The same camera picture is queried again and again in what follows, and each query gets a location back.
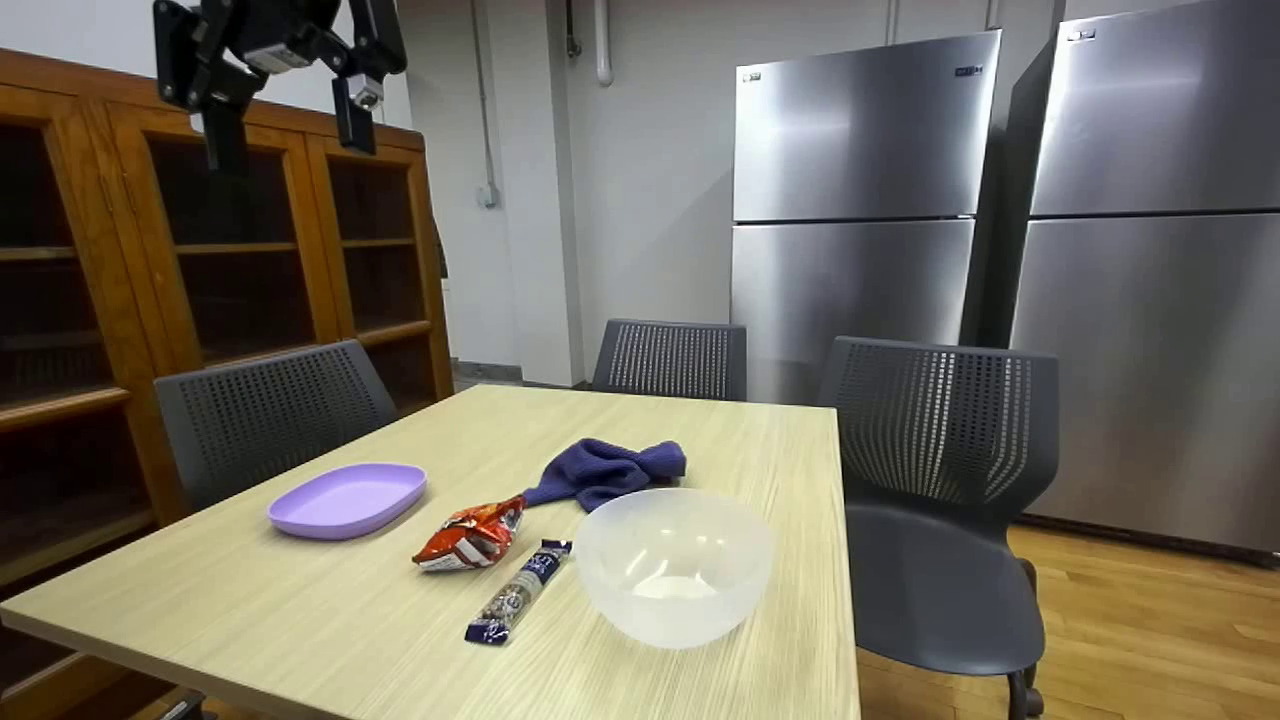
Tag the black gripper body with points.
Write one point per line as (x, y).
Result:
(229, 49)

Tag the orange Doritos chip packet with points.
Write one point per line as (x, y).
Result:
(472, 539)

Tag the right stainless steel refrigerator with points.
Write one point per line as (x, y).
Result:
(1149, 269)

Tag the translucent white plastic bowl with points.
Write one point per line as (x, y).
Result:
(673, 567)

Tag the grey chair right side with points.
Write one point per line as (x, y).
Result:
(943, 452)

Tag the grey chair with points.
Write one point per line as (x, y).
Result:
(943, 452)
(246, 421)

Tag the dark blue cloth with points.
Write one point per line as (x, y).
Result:
(599, 475)

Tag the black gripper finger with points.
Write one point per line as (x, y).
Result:
(222, 132)
(355, 108)

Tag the left stainless steel refrigerator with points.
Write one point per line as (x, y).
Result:
(853, 202)

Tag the stainless steel refrigerator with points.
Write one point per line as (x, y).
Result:
(1149, 269)
(853, 202)

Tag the dark blue nut bar packet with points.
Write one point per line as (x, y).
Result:
(504, 610)

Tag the grey chair left side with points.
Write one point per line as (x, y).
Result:
(246, 421)

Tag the wooden glass door cabinet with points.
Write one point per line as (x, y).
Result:
(128, 256)

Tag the purple plastic plate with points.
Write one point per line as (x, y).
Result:
(351, 501)

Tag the grey chair far end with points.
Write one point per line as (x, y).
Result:
(673, 357)

